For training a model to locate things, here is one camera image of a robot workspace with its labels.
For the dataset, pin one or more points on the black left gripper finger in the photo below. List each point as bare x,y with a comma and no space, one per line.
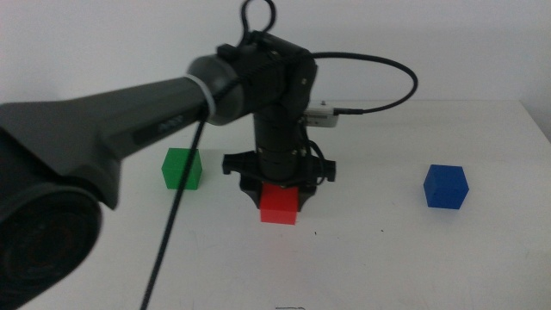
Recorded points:
253,191
305,194

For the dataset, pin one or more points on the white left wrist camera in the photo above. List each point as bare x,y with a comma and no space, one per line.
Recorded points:
320,117

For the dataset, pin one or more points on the green cube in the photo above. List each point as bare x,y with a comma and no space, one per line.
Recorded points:
172,170

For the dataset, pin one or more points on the red cube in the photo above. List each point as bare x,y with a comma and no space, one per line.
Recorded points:
279,206

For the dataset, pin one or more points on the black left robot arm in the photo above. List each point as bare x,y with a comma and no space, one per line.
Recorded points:
86,129

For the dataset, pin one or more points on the blue cube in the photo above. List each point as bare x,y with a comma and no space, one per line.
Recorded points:
445,187

